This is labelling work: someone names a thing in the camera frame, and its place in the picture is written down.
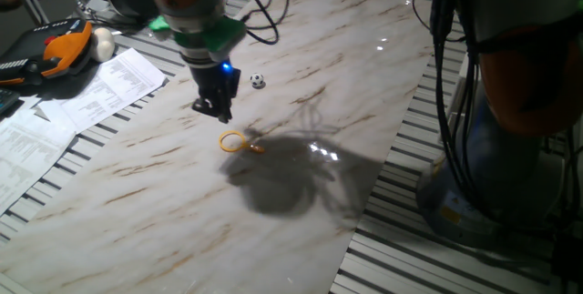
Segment yellow plastic bubble ring wand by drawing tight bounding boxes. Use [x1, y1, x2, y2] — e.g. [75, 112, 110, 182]
[218, 130, 266, 155]

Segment white round ball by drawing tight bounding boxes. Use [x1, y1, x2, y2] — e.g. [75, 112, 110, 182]
[88, 27, 117, 64]

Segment black keyboard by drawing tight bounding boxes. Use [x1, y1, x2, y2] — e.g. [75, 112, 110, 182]
[0, 87, 22, 117]

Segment black gripper cable loops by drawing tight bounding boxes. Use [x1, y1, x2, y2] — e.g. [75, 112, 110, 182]
[238, 0, 292, 46]

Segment green camera mount bracket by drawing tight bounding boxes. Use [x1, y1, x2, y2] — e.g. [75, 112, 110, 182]
[147, 15, 248, 64]

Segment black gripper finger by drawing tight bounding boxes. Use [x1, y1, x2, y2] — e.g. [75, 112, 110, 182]
[217, 97, 234, 125]
[190, 96, 220, 118]

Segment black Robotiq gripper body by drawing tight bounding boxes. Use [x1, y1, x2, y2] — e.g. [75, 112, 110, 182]
[188, 60, 242, 105]

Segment orange black teach pendant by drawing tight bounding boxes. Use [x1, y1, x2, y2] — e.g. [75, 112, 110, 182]
[0, 17, 95, 87]

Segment printed white paper sheet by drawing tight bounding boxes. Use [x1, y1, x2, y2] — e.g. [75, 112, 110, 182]
[37, 47, 168, 134]
[0, 106, 77, 217]

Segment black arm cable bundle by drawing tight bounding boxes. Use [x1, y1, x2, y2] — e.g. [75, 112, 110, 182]
[429, 0, 480, 207]

